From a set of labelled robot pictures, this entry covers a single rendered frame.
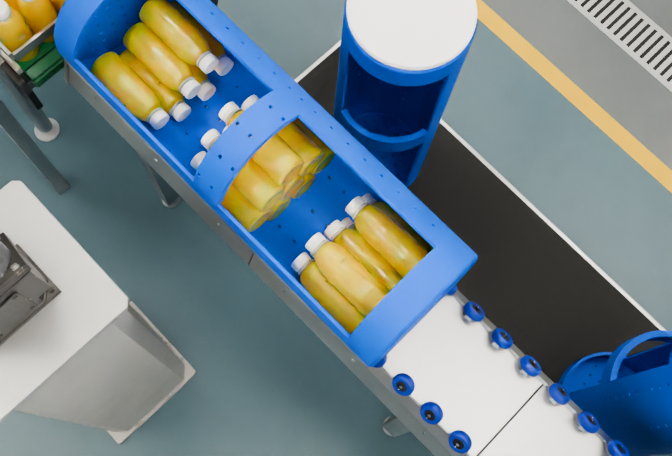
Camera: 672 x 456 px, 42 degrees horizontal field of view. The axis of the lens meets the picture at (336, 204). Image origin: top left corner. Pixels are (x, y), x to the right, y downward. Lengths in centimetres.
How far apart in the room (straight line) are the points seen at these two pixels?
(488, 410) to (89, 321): 78
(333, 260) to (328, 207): 22
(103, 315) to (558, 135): 184
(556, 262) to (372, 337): 127
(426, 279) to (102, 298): 56
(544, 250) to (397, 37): 106
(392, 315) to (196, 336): 131
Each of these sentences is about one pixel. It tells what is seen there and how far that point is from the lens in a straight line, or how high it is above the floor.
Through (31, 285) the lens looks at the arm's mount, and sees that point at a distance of 150.
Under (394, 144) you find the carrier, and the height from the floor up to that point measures 61.
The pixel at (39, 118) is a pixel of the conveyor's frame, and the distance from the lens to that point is 284.
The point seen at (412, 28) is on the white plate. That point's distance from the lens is 187.
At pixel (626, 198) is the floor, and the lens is 299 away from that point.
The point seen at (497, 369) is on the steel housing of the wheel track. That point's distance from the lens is 179.
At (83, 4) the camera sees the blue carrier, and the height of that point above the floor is 122.
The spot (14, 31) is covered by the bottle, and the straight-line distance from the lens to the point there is 194.
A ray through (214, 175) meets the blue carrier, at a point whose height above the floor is 118.
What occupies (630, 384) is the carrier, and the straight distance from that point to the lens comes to 206.
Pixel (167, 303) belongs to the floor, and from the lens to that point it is 274.
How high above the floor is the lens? 267
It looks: 73 degrees down
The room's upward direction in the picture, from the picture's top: 8 degrees clockwise
